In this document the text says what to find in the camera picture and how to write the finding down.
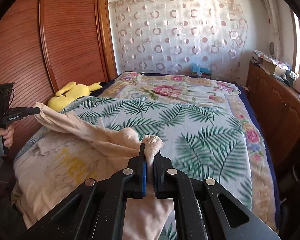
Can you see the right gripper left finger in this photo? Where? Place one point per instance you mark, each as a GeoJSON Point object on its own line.
{"type": "Point", "coordinates": [128, 183]}

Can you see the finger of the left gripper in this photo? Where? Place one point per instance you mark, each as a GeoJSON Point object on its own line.
{"type": "Point", "coordinates": [24, 110]}

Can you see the floral and leaf bed blanket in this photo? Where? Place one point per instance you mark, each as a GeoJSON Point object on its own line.
{"type": "Point", "coordinates": [212, 136]}

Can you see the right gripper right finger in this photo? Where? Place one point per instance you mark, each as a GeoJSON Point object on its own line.
{"type": "Point", "coordinates": [170, 183]}

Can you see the blue item behind bed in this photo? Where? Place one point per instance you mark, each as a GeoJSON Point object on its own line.
{"type": "Point", "coordinates": [197, 70]}

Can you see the yellow Pikachu plush toy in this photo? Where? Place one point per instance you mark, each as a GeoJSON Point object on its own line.
{"type": "Point", "coordinates": [69, 93]}

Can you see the wooden louvered wardrobe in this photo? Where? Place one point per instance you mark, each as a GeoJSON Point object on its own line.
{"type": "Point", "coordinates": [45, 44]}

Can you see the cardboard box on cabinet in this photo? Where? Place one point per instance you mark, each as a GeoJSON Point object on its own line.
{"type": "Point", "coordinates": [272, 68]}

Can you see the beige t-shirt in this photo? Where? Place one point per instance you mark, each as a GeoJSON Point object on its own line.
{"type": "Point", "coordinates": [92, 138]}

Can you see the pink bottle on cabinet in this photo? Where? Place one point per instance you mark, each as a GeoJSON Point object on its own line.
{"type": "Point", "coordinates": [296, 83]}

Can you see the sheer circle pattern curtain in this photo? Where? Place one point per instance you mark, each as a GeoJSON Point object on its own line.
{"type": "Point", "coordinates": [167, 36]}

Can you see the long wooden sideboard cabinet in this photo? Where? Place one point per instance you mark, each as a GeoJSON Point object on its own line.
{"type": "Point", "coordinates": [277, 109]}

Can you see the person's left hand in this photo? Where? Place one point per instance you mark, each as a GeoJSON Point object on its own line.
{"type": "Point", "coordinates": [7, 135]}

